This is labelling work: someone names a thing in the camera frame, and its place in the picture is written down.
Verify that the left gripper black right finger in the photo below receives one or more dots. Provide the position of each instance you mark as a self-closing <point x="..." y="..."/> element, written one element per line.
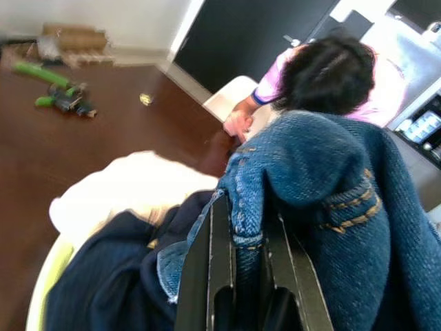
<point x="293" y="282"/>

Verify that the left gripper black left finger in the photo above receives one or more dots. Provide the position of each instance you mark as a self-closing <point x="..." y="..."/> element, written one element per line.
<point x="206" y="262"/>

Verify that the blue denim jeans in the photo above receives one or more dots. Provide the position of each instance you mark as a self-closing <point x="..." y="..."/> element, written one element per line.
<point x="310" y="155"/>

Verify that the dark navy garment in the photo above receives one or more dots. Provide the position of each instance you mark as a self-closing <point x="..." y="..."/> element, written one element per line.
<point x="113" y="269"/>

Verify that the white cloth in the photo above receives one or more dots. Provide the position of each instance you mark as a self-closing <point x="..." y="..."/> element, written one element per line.
<point x="131" y="186"/>

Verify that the pale green laundry basket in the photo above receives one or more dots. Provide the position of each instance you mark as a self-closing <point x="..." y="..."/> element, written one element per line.
<point x="48" y="276"/>

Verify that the small yellow round object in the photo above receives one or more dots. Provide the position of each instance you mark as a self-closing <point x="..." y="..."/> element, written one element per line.
<point x="146" y="98"/>

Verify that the white chair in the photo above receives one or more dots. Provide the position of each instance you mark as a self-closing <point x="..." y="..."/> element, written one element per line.
<point x="234" y="89"/>

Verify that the black appliance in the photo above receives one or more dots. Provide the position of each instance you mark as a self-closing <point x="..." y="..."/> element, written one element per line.
<point x="423" y="127"/>

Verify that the person with dark hair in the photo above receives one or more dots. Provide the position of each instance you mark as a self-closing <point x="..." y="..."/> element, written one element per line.
<point x="327" y="76"/>

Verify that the green and black gadget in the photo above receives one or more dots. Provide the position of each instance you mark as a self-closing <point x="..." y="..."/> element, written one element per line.
<point x="69" y="100"/>

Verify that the green stick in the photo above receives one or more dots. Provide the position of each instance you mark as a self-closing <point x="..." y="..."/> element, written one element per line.
<point x="38" y="71"/>

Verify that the cardboard box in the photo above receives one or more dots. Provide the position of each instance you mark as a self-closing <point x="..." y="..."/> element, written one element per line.
<point x="79" y="39"/>

